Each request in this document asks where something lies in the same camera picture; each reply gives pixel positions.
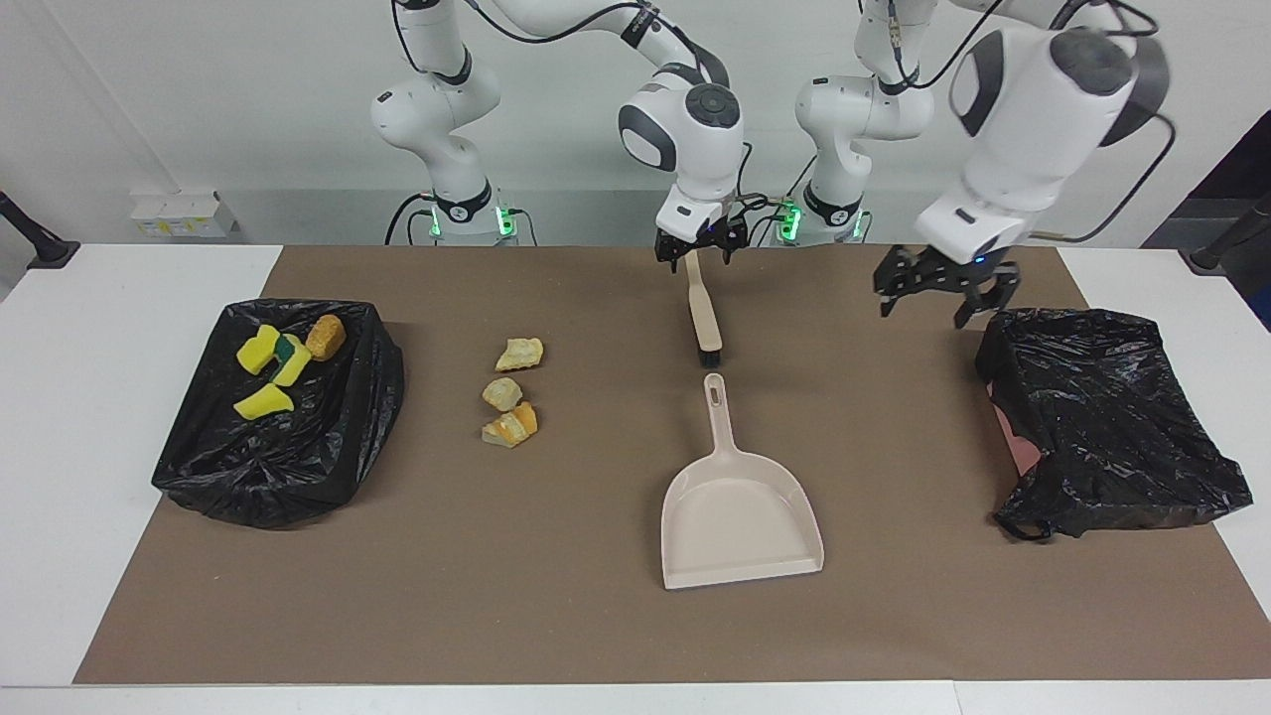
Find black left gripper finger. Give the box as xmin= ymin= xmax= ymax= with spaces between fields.
xmin=955 ymin=278 xmax=1022 ymax=331
xmin=874 ymin=256 xmax=919 ymax=319

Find beige hand brush black bristles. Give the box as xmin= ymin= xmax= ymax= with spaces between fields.
xmin=683 ymin=253 xmax=726 ymax=368

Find orange crust bread chunk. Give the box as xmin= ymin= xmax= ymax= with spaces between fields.
xmin=481 ymin=401 xmax=539 ymax=449

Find beige plastic dustpan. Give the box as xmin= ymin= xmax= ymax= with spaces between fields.
xmin=660 ymin=372 xmax=826 ymax=592

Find brown bread roll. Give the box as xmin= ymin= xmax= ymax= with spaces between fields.
xmin=305 ymin=315 xmax=348 ymax=361

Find green and yellow sponge piece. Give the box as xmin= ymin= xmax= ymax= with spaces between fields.
xmin=273 ymin=335 xmax=314 ymax=388

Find pink bin under bag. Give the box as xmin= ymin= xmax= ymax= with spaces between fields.
xmin=996 ymin=402 xmax=1042 ymax=476

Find black plastic trash bag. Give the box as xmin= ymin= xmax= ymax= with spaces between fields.
xmin=151 ymin=298 xmax=406 ymax=529
xmin=975 ymin=308 xmax=1254 ymax=542

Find brown table mat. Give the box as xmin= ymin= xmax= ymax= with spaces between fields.
xmin=73 ymin=245 xmax=1271 ymax=686

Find black base power cable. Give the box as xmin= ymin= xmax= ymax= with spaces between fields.
xmin=720 ymin=198 xmax=795 ymax=247
xmin=384 ymin=194 xmax=438 ymax=246

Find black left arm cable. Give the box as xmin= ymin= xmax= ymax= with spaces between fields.
xmin=889 ymin=0 xmax=1178 ymax=244

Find white wall socket box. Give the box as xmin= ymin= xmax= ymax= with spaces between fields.
xmin=130 ymin=192 xmax=239 ymax=239

